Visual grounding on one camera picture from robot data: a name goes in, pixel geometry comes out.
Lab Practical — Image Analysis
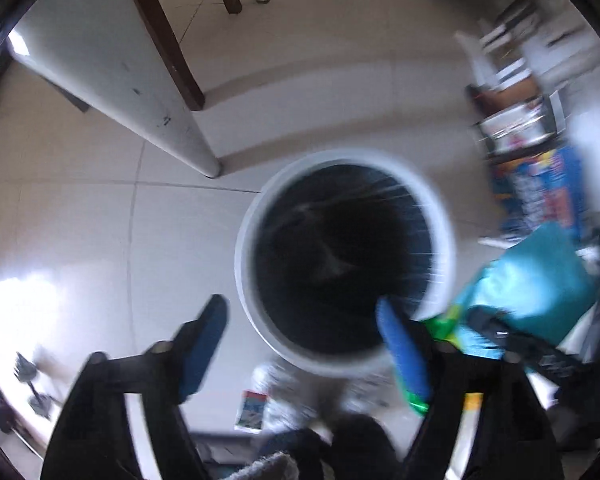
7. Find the teal snack bag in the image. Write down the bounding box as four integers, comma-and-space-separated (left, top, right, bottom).
424, 222, 596, 360

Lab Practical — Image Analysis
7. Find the white round trash bin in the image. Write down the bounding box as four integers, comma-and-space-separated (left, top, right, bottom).
235, 148, 456, 377

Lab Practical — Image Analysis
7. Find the small carton on floor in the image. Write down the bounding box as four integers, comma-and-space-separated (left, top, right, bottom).
234, 390, 268, 434

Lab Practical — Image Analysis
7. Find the blue printed cardboard box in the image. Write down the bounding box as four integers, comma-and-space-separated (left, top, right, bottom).
486, 143, 588, 243

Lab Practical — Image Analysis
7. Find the dark wooden chair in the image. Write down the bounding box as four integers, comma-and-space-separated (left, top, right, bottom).
121, 0, 245, 112

